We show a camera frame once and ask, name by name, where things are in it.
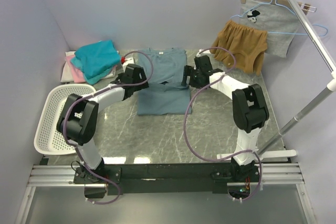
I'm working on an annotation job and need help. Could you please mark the grey-blue t shirt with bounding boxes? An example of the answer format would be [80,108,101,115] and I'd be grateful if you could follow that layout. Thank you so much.
[137,48,191,115]

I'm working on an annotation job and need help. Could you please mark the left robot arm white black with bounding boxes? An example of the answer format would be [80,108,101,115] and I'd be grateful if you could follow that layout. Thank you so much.
[56,63,149,183]

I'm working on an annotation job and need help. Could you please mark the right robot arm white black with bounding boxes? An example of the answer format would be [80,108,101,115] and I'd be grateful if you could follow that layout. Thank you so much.
[182,55,269,182]

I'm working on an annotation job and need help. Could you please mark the teal folded t shirt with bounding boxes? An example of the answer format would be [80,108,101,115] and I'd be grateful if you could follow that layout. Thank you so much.
[70,40,121,85]

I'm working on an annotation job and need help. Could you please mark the brown shorts hanging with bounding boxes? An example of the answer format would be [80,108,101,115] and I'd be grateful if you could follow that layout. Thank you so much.
[210,20,268,75]

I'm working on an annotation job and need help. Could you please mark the pink folded t shirt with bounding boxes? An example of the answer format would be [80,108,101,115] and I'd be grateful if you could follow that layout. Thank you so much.
[66,55,86,83]

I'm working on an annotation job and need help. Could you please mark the grey panda shirt hanging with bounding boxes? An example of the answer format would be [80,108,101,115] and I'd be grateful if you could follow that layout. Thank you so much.
[239,0,300,58]

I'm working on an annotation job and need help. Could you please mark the white plastic laundry basket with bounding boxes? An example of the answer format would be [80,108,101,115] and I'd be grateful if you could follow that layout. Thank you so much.
[34,84,96,155]

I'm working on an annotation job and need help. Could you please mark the metal clothes rack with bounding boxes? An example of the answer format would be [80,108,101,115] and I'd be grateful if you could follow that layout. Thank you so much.
[262,0,335,166]

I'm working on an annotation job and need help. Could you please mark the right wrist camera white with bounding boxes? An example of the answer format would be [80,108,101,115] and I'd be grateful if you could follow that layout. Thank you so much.
[196,49,203,57]

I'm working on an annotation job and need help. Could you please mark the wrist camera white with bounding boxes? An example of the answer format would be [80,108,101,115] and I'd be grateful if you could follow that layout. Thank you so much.
[196,49,203,57]
[121,56,135,66]

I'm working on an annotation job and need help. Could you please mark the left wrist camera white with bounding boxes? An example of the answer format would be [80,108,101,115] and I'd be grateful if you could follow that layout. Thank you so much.
[121,56,135,66]

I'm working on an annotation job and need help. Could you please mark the light blue wire hanger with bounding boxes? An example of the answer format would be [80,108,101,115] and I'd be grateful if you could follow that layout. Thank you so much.
[230,0,329,37]

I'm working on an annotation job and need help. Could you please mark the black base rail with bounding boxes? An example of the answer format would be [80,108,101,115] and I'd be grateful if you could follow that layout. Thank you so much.
[73,163,263,204]

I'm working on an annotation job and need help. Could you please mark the aluminium frame rail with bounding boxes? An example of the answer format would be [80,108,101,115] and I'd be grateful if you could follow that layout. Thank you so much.
[27,163,305,187]

